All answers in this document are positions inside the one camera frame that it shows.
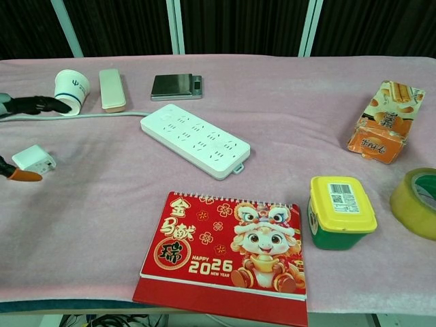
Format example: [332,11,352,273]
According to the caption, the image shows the red 2026 desk calendar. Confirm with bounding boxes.
[131,191,309,327]

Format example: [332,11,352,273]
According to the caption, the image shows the black floor cables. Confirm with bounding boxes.
[64,313,168,327]

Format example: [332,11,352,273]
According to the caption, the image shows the yellow tape roll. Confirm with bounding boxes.
[390,167,436,242]

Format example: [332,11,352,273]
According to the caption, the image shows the silver digital kitchen scale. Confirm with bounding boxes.
[151,74,204,102]

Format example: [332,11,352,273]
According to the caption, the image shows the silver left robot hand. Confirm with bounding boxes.
[0,92,73,183]

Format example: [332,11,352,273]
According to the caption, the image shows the green tub with yellow lid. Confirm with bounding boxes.
[307,175,378,251]

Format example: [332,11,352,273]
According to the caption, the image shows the white plug adapter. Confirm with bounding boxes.
[12,144,57,174]

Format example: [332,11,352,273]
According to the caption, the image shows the white partition post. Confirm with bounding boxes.
[50,0,84,58]
[298,0,324,57]
[166,0,187,55]

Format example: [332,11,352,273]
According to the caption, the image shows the white power strip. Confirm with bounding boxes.
[140,104,251,181]

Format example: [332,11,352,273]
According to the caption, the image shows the orange snack box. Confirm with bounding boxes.
[347,80,426,165]

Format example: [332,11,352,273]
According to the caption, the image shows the pink table cloth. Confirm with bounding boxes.
[0,54,436,307]

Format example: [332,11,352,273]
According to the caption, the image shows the white paper cup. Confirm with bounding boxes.
[54,69,91,116]

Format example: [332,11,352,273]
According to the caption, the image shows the grey power strip cable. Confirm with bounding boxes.
[0,111,151,124]

